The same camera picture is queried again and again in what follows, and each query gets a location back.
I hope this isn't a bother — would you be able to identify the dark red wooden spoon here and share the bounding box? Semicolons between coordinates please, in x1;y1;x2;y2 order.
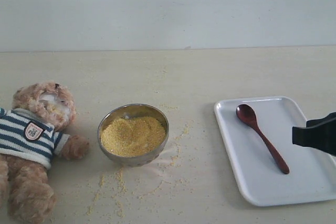
236;104;290;175

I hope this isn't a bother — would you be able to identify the beige teddy bear striped sweater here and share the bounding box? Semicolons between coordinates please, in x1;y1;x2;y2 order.
1;81;89;223

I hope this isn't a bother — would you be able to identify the white rectangular plastic tray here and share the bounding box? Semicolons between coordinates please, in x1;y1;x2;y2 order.
214;95;335;207

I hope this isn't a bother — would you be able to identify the steel bowl of yellow grain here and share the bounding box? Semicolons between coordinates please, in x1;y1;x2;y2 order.
97;103;169;167

